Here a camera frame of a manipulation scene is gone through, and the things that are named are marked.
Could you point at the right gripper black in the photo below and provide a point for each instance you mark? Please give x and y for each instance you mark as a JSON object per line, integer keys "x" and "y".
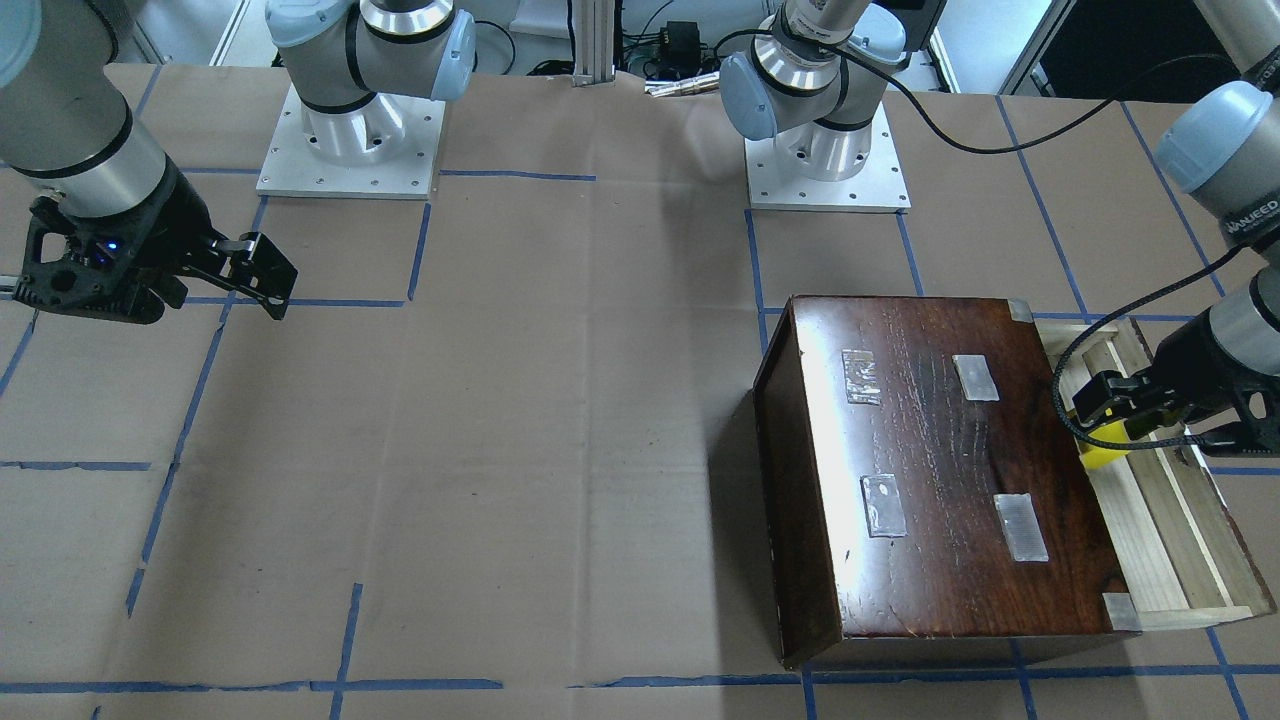
{"x": 168, "y": 232}

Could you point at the brown paper table cover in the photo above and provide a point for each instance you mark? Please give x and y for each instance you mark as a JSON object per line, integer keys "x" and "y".
{"x": 498, "y": 461}

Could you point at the light wooden drawer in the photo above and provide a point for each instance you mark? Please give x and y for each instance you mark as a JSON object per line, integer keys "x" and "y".
{"x": 1184, "y": 562}

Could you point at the aluminium frame post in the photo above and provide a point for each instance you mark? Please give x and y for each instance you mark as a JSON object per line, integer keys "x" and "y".
{"x": 595, "y": 37}

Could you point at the dark wooden drawer box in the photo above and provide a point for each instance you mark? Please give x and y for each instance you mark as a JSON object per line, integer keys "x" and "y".
{"x": 924, "y": 504}

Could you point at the black power adapter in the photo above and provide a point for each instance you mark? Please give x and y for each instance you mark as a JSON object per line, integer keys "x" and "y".
{"x": 680, "y": 40}

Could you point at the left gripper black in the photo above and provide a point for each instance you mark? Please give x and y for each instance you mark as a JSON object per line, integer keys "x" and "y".
{"x": 1208, "y": 371}

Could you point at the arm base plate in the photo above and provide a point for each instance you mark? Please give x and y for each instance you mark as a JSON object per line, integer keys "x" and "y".
{"x": 384, "y": 150}
{"x": 814, "y": 168}

